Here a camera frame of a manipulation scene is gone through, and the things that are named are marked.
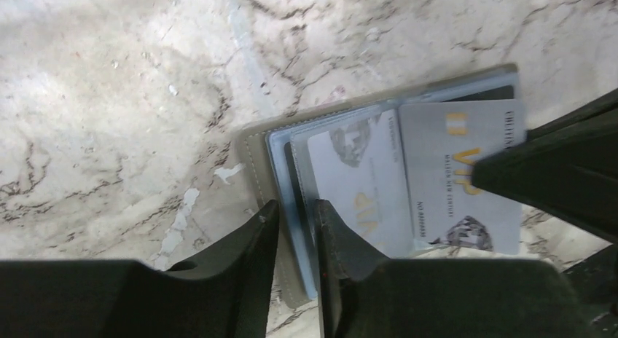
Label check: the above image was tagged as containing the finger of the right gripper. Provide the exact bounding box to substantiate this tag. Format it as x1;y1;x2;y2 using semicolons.
527;89;618;141
472;111;617;243

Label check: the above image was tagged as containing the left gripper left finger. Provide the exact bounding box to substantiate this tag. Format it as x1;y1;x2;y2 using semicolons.
1;200;280;337

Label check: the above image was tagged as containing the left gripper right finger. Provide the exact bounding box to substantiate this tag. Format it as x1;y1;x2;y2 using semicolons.
315;200;594;337

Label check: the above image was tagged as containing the silver VIP credit card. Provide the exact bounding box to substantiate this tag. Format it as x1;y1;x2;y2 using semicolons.
307;109;414;258

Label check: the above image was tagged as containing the taupe leather card holder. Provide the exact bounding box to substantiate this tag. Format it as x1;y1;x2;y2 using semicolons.
237;63;521;309

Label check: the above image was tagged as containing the black VIP credit card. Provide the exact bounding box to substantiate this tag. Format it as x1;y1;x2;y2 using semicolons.
447;85;515;102

